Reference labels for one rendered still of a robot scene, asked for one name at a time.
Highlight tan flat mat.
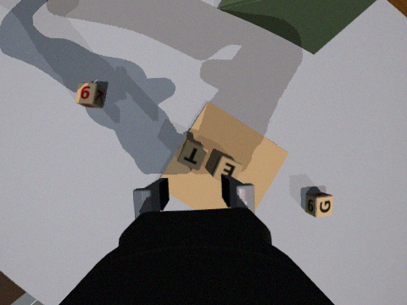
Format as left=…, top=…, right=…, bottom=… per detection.
left=160, top=102, right=288, bottom=211

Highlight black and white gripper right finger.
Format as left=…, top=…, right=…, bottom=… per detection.
left=221, top=175, right=254, bottom=213

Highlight tan letter block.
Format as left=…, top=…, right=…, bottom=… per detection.
left=177, top=140, right=208, bottom=170
left=75, top=82, right=106, bottom=108
left=305, top=192, right=333, bottom=218
left=211, top=156, right=243, bottom=181

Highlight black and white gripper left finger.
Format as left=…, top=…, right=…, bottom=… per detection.
left=133, top=178, right=170, bottom=219

